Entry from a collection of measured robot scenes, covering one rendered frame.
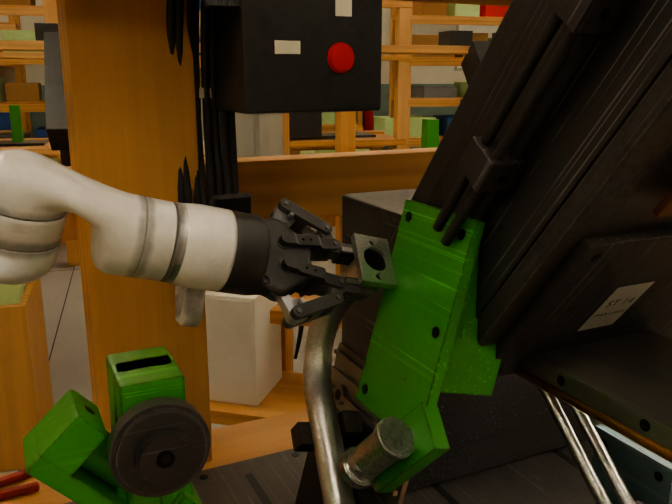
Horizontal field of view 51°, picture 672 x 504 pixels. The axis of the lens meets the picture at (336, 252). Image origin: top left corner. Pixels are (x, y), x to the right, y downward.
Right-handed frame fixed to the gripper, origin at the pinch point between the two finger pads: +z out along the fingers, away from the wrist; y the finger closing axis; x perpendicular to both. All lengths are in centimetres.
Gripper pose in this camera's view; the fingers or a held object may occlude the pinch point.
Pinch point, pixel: (355, 272)
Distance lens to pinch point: 70.5
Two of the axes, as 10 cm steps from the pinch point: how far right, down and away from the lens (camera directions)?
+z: 8.7, 1.5, 4.7
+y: -1.4, -8.4, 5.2
